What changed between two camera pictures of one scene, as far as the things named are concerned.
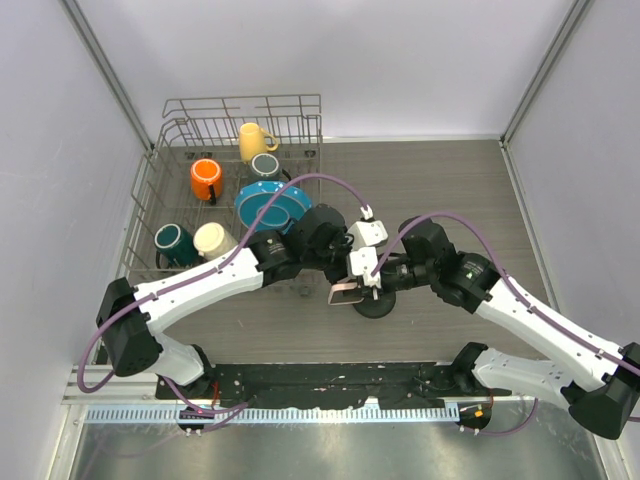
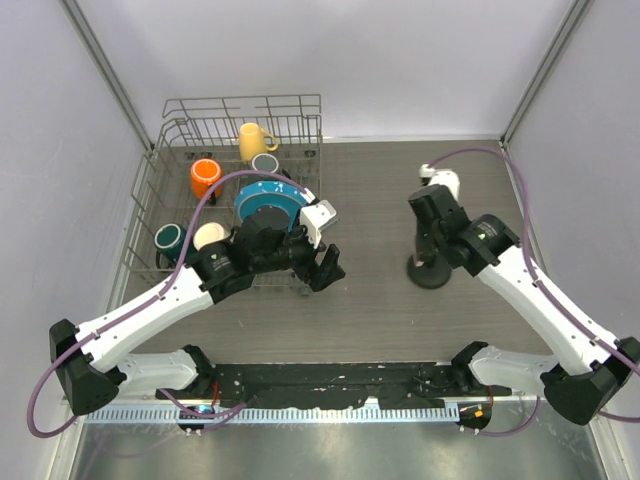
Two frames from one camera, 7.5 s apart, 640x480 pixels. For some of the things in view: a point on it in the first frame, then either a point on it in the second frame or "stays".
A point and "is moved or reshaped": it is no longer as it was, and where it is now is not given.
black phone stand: (372, 308) is moved or reshaped
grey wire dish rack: (220, 171) stays
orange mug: (203, 173) stays
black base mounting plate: (331, 384) stays
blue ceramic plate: (289, 204) stays
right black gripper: (383, 282) -> (422, 244)
